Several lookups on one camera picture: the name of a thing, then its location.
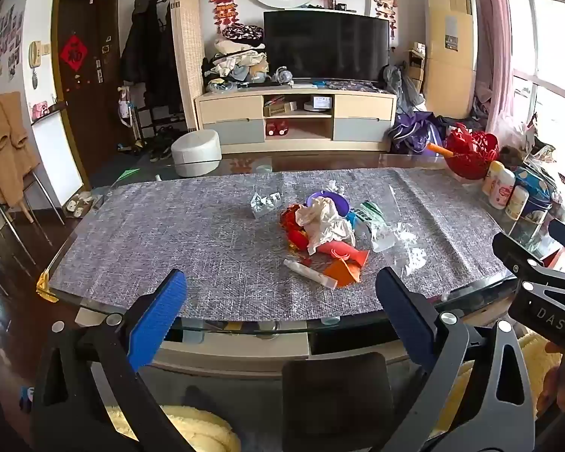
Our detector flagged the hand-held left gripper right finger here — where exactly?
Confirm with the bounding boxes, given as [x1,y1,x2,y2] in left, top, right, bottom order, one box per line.
[376,267,536,452]

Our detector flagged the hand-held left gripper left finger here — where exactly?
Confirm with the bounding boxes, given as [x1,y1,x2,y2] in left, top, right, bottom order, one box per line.
[31,268,194,452]

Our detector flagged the orange paper piece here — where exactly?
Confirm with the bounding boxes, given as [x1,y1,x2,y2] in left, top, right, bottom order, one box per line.
[321,259,362,289]

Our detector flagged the coral plastic piece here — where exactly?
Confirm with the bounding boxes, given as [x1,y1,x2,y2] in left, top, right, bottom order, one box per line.
[316,241,370,267]

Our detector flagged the dark square waste bin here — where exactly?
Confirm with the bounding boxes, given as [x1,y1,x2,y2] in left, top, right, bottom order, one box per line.
[282,352,394,452]

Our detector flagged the white tissue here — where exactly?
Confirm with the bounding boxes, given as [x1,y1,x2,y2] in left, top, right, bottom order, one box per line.
[296,197,356,255]

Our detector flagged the person's right hand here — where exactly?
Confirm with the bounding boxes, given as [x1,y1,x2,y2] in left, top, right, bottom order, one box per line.
[537,345,565,417]

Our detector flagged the blue round tin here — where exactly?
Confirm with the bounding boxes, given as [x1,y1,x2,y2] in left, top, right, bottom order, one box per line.
[513,166,555,241]

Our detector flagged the clear plastic bag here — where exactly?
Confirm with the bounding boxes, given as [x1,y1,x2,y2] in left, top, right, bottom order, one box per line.
[386,183,429,279]

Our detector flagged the small white bottle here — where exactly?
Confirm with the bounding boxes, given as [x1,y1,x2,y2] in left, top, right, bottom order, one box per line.
[505,185,530,220]

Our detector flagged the white bottle pink label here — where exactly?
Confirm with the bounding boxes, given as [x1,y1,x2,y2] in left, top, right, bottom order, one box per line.
[489,168,516,210]

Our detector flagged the white bottle yellow cap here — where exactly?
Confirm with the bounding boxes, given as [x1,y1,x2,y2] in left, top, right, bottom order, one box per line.
[482,160,505,196]

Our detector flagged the teal white plastic packet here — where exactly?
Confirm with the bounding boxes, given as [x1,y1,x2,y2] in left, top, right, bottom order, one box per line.
[347,201,396,252]

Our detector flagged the grey woven table mat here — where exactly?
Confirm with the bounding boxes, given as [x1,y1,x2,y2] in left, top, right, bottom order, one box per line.
[49,166,516,323]

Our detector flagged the white tube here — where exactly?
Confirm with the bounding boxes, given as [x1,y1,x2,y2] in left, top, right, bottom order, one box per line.
[283,259,338,289]

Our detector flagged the red plastic basket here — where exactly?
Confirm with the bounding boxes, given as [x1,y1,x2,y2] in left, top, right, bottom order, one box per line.
[445,123,500,180]

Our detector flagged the white slippers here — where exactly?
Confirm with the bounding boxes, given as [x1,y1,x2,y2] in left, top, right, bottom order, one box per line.
[65,192,94,218]

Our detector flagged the red foil wrapper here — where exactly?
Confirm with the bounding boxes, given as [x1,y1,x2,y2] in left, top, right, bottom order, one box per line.
[281,204,312,251]

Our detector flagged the crumpled clear foil wrapper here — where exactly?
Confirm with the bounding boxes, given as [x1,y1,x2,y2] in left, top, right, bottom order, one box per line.
[250,191,283,220]

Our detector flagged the purple cloth pile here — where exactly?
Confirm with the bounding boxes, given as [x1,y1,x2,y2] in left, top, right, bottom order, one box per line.
[390,112,446,155]

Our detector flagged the white round stool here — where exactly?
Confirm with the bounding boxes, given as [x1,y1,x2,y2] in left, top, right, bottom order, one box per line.
[171,129,222,179]

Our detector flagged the metal folding chair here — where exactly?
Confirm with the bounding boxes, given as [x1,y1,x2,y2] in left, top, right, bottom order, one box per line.
[0,169,67,267]

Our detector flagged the window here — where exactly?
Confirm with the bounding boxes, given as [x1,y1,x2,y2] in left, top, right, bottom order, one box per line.
[506,0,565,189]

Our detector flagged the whiteboard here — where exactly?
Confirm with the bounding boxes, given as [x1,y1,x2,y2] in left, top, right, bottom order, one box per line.
[31,104,84,209]

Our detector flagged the cream standing air conditioner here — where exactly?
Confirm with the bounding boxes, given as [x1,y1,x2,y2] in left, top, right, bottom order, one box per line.
[424,0,480,119]

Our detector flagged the brown door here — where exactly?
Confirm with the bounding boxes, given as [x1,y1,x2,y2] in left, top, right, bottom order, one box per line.
[51,0,124,175]

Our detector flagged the cardboard boxes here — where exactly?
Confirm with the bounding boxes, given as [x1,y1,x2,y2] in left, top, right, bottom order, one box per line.
[406,42,428,96]

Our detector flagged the pink curtain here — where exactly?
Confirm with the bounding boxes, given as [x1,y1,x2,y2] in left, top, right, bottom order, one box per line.
[470,0,516,133]

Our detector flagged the beige coat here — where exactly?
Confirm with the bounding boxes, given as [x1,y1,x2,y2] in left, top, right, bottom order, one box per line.
[0,92,41,208]

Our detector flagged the cream television cabinet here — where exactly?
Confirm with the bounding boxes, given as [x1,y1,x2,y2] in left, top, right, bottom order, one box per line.
[195,86,397,155]

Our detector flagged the pile of clothes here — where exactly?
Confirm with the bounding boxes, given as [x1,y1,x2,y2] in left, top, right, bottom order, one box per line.
[202,23,269,92]

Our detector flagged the coat rack with dark coats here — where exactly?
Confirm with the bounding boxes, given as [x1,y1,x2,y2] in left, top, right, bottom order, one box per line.
[119,0,201,151]

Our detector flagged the beige folding screen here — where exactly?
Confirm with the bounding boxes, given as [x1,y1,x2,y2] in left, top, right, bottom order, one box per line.
[171,0,205,133]

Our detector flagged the black television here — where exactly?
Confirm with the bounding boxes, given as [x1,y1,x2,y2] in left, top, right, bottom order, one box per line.
[264,10,391,81]

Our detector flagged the red door decoration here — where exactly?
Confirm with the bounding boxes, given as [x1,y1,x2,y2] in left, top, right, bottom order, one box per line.
[59,34,89,73]

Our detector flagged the pink hanging ornament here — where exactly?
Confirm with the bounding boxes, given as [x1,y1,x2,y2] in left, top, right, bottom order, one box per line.
[370,0,399,34]

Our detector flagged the wall intercom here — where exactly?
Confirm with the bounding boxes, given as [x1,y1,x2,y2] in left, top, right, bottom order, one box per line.
[28,40,52,69]

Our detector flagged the wall photos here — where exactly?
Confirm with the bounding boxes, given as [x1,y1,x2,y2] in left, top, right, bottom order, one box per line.
[0,4,23,99]

